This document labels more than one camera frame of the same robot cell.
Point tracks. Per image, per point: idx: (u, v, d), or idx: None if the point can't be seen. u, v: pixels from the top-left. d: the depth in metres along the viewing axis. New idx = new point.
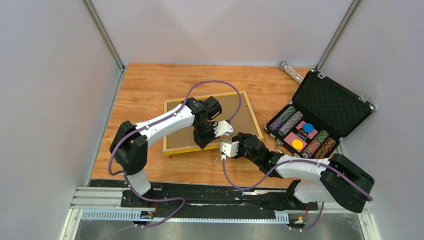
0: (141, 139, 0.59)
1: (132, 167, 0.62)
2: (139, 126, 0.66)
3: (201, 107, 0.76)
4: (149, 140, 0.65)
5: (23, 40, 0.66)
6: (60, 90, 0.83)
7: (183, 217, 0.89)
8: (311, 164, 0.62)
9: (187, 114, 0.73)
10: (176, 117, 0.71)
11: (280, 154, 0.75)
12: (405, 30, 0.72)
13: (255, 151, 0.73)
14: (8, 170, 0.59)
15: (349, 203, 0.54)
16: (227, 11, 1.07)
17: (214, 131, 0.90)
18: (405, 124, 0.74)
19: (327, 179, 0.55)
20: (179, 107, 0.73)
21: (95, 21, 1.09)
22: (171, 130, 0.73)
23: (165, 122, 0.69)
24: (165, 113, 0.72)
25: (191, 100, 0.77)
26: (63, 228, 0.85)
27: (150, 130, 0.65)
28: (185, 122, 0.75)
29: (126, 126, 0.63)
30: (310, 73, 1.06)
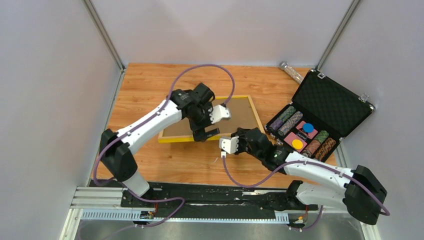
0: (124, 147, 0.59)
1: (122, 173, 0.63)
2: (120, 132, 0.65)
3: (188, 99, 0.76)
4: (133, 147, 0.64)
5: (23, 40, 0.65)
6: (60, 90, 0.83)
7: (183, 217, 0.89)
8: (332, 172, 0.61)
9: (173, 110, 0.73)
10: (160, 116, 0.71)
11: (287, 150, 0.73)
12: (405, 30, 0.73)
13: (258, 145, 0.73)
14: (9, 170, 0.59)
15: (364, 216, 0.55)
16: (227, 10, 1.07)
17: (210, 117, 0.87)
18: (405, 125, 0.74)
19: (353, 194, 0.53)
20: (163, 105, 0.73)
21: (95, 21, 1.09)
22: (158, 130, 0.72)
23: (149, 124, 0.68)
24: (148, 114, 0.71)
25: (176, 93, 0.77)
26: (63, 228, 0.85)
27: (132, 136, 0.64)
28: (172, 118, 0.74)
29: (107, 134, 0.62)
30: (310, 73, 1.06)
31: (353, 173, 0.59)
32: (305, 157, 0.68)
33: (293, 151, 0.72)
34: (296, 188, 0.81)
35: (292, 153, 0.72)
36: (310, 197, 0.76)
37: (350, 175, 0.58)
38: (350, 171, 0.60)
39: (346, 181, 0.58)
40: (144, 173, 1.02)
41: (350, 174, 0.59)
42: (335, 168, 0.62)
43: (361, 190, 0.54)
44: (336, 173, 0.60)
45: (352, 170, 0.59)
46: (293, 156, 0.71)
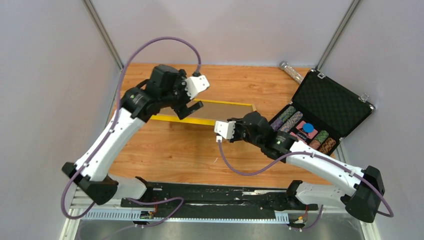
0: (84, 182, 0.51)
1: (100, 201, 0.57)
2: (78, 164, 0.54)
3: (140, 101, 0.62)
4: (97, 177, 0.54)
5: (23, 40, 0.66)
6: (60, 89, 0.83)
7: (182, 217, 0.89)
8: (341, 170, 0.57)
9: (127, 121, 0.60)
10: (116, 133, 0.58)
11: (290, 136, 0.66)
12: (405, 30, 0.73)
13: (256, 129, 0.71)
14: (9, 170, 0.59)
15: (364, 216, 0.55)
16: (227, 11, 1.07)
17: (188, 94, 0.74)
18: (405, 124, 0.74)
19: (363, 196, 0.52)
20: (114, 116, 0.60)
21: (95, 21, 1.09)
22: (122, 147, 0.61)
23: (105, 147, 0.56)
24: (100, 135, 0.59)
25: (125, 98, 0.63)
26: (63, 228, 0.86)
27: (91, 166, 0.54)
28: (133, 129, 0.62)
29: (66, 169, 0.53)
30: (310, 73, 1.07)
31: (363, 173, 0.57)
32: (311, 148, 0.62)
33: (296, 139, 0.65)
34: (295, 188, 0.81)
35: (296, 142, 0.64)
36: (309, 196, 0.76)
37: (361, 175, 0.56)
38: (360, 171, 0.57)
39: (357, 182, 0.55)
40: (144, 173, 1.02)
41: (360, 174, 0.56)
42: (345, 166, 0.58)
43: (368, 188, 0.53)
44: (347, 171, 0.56)
45: (362, 169, 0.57)
46: (297, 144, 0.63)
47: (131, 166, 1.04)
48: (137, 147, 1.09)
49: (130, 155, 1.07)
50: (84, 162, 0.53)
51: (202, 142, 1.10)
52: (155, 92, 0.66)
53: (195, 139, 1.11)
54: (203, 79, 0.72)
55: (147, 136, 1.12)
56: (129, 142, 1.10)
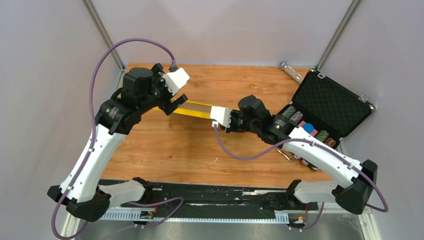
0: (72, 205, 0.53)
1: (94, 217, 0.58)
2: (63, 188, 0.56)
3: (116, 114, 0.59)
4: (85, 196, 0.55)
5: (23, 40, 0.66)
6: (60, 89, 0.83)
7: (182, 217, 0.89)
8: (340, 161, 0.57)
9: (105, 137, 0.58)
10: (96, 151, 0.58)
11: (289, 121, 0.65)
12: (406, 30, 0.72)
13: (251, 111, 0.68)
14: (8, 170, 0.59)
15: (354, 208, 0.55)
16: (228, 11, 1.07)
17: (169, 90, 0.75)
18: (405, 124, 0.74)
19: (359, 189, 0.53)
20: (92, 134, 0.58)
21: (95, 21, 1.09)
22: (107, 161, 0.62)
23: (87, 166, 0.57)
24: (82, 154, 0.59)
25: (101, 112, 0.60)
26: (63, 227, 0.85)
27: (77, 188, 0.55)
28: (115, 143, 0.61)
29: (51, 195, 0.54)
30: (310, 73, 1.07)
31: (362, 166, 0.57)
32: (312, 137, 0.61)
33: (297, 126, 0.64)
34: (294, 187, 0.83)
35: (297, 128, 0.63)
36: (305, 193, 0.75)
37: (359, 168, 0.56)
38: (359, 164, 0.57)
39: (355, 175, 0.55)
40: (144, 173, 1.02)
41: (359, 167, 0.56)
42: (345, 157, 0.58)
43: (365, 183, 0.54)
44: (346, 164, 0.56)
45: (361, 163, 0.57)
46: (297, 131, 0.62)
47: (131, 166, 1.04)
48: (137, 147, 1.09)
49: (130, 155, 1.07)
50: (68, 186, 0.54)
51: (202, 142, 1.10)
52: (131, 100, 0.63)
53: (195, 139, 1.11)
54: (180, 73, 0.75)
55: (147, 136, 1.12)
56: (129, 142, 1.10)
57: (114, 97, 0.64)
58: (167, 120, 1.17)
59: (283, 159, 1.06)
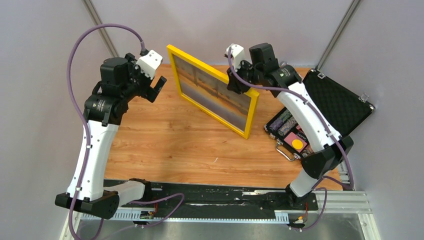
0: (85, 204, 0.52)
1: (109, 214, 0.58)
2: (70, 192, 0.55)
3: (105, 105, 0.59)
4: (95, 194, 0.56)
5: (22, 41, 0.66)
6: (58, 88, 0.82)
7: (183, 217, 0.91)
8: (322, 126, 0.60)
9: (100, 130, 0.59)
10: (94, 147, 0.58)
11: (294, 74, 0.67)
12: (405, 30, 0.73)
13: (258, 55, 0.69)
14: (8, 170, 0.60)
15: (314, 172, 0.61)
16: (227, 11, 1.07)
17: (146, 75, 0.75)
18: (405, 124, 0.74)
19: (326, 155, 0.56)
20: (85, 132, 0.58)
21: (94, 20, 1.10)
22: (107, 156, 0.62)
23: (90, 164, 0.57)
24: (81, 154, 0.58)
25: (88, 108, 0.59)
26: (63, 229, 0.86)
27: (86, 188, 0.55)
28: (110, 135, 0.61)
29: (60, 201, 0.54)
30: (310, 72, 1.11)
31: (339, 138, 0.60)
32: (308, 98, 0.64)
33: (300, 82, 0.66)
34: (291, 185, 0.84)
35: (299, 84, 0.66)
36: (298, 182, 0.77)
37: (337, 139, 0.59)
38: (337, 136, 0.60)
39: (329, 142, 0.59)
40: (144, 173, 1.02)
41: (336, 138, 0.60)
42: (328, 126, 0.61)
43: (332, 151, 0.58)
44: (327, 131, 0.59)
45: (339, 136, 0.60)
46: (298, 87, 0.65)
47: (131, 166, 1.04)
48: (137, 147, 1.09)
49: (130, 155, 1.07)
50: (76, 187, 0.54)
51: (202, 142, 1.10)
52: (113, 89, 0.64)
53: (195, 139, 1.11)
54: (153, 55, 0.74)
55: (147, 136, 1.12)
56: (129, 142, 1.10)
57: (94, 94, 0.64)
58: (167, 120, 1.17)
59: (283, 159, 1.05)
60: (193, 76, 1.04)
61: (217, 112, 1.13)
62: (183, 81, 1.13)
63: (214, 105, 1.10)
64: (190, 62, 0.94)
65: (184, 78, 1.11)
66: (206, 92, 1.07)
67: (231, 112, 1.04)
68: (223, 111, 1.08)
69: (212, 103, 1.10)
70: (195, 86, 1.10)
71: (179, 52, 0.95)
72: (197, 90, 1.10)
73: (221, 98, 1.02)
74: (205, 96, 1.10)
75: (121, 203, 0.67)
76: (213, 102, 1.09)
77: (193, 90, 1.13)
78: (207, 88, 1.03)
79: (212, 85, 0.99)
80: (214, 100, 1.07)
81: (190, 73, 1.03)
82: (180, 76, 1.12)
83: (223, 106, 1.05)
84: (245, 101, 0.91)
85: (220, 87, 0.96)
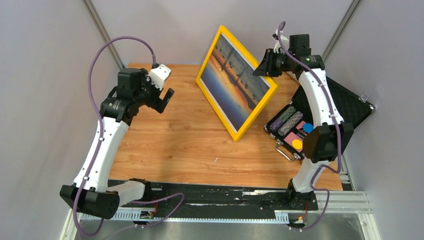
0: (91, 193, 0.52)
1: (109, 213, 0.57)
2: (77, 182, 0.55)
3: (119, 106, 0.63)
4: (101, 186, 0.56)
5: (20, 42, 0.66)
6: (58, 89, 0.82)
7: (183, 217, 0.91)
8: (327, 107, 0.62)
9: (114, 126, 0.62)
10: (106, 140, 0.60)
11: (320, 63, 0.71)
12: (406, 30, 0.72)
13: (294, 41, 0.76)
14: (7, 170, 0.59)
15: (309, 150, 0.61)
16: (228, 11, 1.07)
17: (155, 86, 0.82)
18: (405, 124, 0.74)
19: (321, 131, 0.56)
20: (100, 126, 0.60)
21: (95, 21, 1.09)
22: (115, 151, 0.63)
23: (100, 156, 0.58)
24: (92, 147, 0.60)
25: (104, 107, 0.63)
26: (63, 228, 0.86)
27: (92, 178, 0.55)
28: (120, 133, 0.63)
29: (66, 192, 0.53)
30: None
31: (341, 122, 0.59)
32: (325, 82, 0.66)
33: (323, 69, 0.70)
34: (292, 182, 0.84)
35: (321, 71, 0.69)
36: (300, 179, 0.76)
37: (338, 122, 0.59)
38: (340, 120, 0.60)
39: (329, 122, 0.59)
40: (144, 173, 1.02)
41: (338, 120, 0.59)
42: (334, 109, 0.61)
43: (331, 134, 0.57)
44: (330, 112, 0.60)
45: (342, 120, 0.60)
46: (318, 71, 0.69)
47: (131, 166, 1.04)
48: (137, 147, 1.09)
49: (130, 155, 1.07)
50: (84, 176, 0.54)
51: (202, 142, 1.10)
52: (127, 94, 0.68)
53: (195, 139, 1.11)
54: (163, 67, 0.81)
55: (147, 136, 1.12)
56: (129, 142, 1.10)
57: (109, 96, 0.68)
58: (167, 120, 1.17)
59: (284, 159, 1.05)
60: (224, 59, 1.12)
61: (222, 105, 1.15)
62: (211, 64, 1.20)
63: (225, 95, 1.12)
64: (233, 43, 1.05)
65: (214, 61, 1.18)
66: (226, 79, 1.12)
67: (238, 104, 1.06)
68: (230, 103, 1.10)
69: (223, 93, 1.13)
70: (219, 72, 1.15)
71: (228, 32, 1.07)
72: (219, 76, 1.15)
73: (238, 87, 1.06)
74: (221, 84, 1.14)
75: (121, 203, 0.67)
76: (226, 91, 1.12)
77: (214, 76, 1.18)
78: (231, 74, 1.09)
79: (238, 71, 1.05)
80: (228, 89, 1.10)
81: (224, 55, 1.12)
82: (211, 58, 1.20)
83: (233, 97, 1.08)
84: (260, 91, 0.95)
85: (245, 72, 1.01)
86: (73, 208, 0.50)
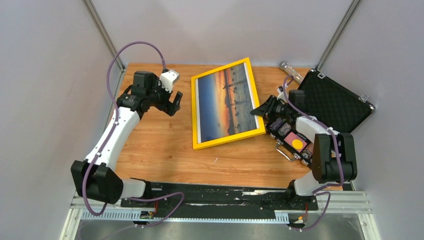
0: (102, 168, 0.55)
1: (114, 198, 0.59)
2: (89, 158, 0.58)
3: (135, 100, 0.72)
4: (111, 164, 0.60)
5: (19, 42, 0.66)
6: (58, 89, 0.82)
7: (182, 217, 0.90)
8: (324, 128, 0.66)
9: (128, 114, 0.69)
10: (120, 125, 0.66)
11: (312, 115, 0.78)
12: (406, 30, 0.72)
13: (292, 97, 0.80)
14: (6, 172, 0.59)
15: (318, 167, 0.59)
16: (227, 11, 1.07)
17: (166, 89, 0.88)
18: (406, 124, 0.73)
19: (320, 137, 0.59)
20: (116, 113, 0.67)
21: (95, 21, 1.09)
22: (126, 137, 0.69)
23: (113, 137, 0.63)
24: (107, 129, 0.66)
25: (121, 99, 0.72)
26: (63, 229, 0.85)
27: (104, 155, 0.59)
28: (132, 123, 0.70)
29: (76, 168, 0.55)
30: (310, 73, 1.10)
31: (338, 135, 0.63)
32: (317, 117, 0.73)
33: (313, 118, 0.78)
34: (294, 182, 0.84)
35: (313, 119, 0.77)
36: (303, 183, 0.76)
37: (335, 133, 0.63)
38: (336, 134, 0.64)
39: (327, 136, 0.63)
40: (144, 173, 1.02)
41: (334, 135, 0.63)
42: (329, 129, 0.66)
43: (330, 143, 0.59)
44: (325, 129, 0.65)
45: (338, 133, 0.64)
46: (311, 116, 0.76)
47: (131, 166, 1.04)
48: (137, 147, 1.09)
49: (130, 155, 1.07)
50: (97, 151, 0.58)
51: None
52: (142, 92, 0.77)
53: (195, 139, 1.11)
54: (172, 71, 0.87)
55: (147, 136, 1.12)
56: (129, 142, 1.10)
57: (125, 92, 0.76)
58: (167, 120, 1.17)
59: (284, 159, 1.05)
60: (232, 82, 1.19)
61: (202, 113, 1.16)
62: (216, 76, 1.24)
63: (211, 108, 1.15)
64: (250, 77, 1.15)
65: (221, 76, 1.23)
66: (221, 96, 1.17)
67: (218, 122, 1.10)
68: (211, 117, 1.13)
69: (212, 105, 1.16)
70: (219, 87, 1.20)
71: (251, 67, 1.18)
72: (217, 90, 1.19)
73: (228, 110, 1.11)
74: (214, 98, 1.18)
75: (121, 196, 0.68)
76: (215, 105, 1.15)
77: (212, 87, 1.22)
78: (229, 96, 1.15)
79: (237, 98, 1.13)
80: (218, 105, 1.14)
81: (234, 79, 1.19)
82: (219, 72, 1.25)
83: (218, 114, 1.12)
84: (246, 126, 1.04)
85: (244, 104, 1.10)
86: (84, 182, 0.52)
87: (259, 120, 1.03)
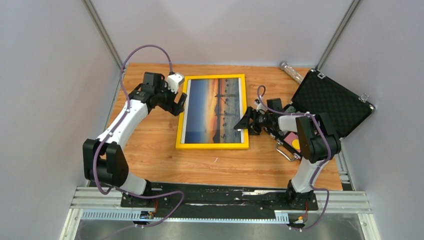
0: (113, 146, 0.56)
1: (119, 180, 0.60)
2: (100, 138, 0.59)
3: (146, 94, 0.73)
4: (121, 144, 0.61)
5: (18, 42, 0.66)
6: (58, 88, 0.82)
7: (182, 217, 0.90)
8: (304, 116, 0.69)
9: (139, 105, 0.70)
10: (131, 113, 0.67)
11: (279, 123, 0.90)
12: (407, 30, 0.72)
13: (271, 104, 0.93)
14: (5, 171, 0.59)
15: (305, 146, 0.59)
16: (227, 11, 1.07)
17: (170, 89, 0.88)
18: (405, 124, 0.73)
19: (299, 117, 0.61)
20: (127, 104, 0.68)
21: (95, 21, 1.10)
22: (135, 127, 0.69)
23: (124, 122, 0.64)
24: (118, 115, 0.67)
25: (132, 93, 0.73)
26: (63, 229, 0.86)
27: (116, 135, 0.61)
28: (140, 115, 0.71)
29: (88, 145, 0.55)
30: (310, 73, 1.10)
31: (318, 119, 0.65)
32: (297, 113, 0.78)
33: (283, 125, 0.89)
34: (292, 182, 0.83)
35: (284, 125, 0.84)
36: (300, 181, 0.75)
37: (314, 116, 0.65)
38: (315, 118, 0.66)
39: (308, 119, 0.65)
40: (144, 173, 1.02)
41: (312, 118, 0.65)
42: None
43: (311, 123, 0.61)
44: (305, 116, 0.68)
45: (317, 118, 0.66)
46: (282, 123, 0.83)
47: (131, 166, 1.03)
48: (137, 147, 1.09)
49: (130, 155, 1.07)
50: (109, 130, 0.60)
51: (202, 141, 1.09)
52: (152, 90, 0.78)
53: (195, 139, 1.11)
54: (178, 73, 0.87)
55: (147, 136, 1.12)
56: (130, 142, 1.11)
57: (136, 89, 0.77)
58: (167, 120, 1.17)
59: (283, 159, 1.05)
60: (224, 93, 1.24)
61: (189, 115, 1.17)
62: (210, 84, 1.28)
63: (200, 112, 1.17)
64: (243, 94, 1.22)
65: (215, 84, 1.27)
66: (211, 104, 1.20)
67: (204, 128, 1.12)
68: (199, 121, 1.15)
69: (201, 109, 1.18)
70: (211, 95, 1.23)
71: (245, 84, 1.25)
72: (209, 97, 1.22)
73: (216, 118, 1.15)
74: (204, 103, 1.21)
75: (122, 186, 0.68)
76: (204, 110, 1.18)
77: (204, 92, 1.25)
78: (220, 106, 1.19)
79: (227, 110, 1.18)
80: (208, 111, 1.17)
81: (228, 91, 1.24)
82: (214, 80, 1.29)
83: (205, 120, 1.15)
84: (231, 139, 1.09)
85: (232, 117, 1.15)
86: (95, 159, 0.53)
87: (244, 134, 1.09)
